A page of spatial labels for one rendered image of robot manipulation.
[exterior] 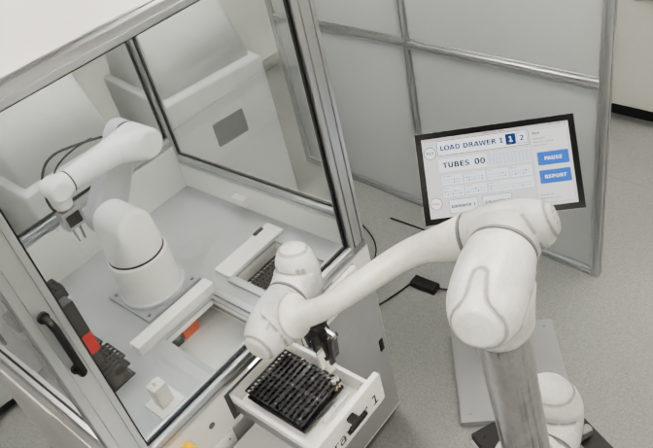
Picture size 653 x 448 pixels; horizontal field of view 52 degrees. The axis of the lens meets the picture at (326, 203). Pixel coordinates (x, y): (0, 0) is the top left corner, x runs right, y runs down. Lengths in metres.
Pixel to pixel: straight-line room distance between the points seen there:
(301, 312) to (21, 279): 0.57
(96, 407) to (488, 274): 0.98
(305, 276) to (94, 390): 0.55
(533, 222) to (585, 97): 1.70
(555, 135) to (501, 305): 1.25
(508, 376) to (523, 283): 0.22
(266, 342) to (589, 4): 1.81
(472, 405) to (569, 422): 1.24
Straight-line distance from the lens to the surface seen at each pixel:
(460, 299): 1.15
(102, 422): 1.75
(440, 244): 1.37
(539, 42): 2.92
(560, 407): 1.69
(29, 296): 1.49
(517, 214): 1.28
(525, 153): 2.31
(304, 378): 2.03
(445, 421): 2.93
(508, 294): 1.15
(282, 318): 1.49
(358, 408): 1.90
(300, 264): 1.58
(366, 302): 2.40
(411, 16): 3.27
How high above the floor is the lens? 2.42
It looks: 36 degrees down
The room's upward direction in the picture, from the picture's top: 14 degrees counter-clockwise
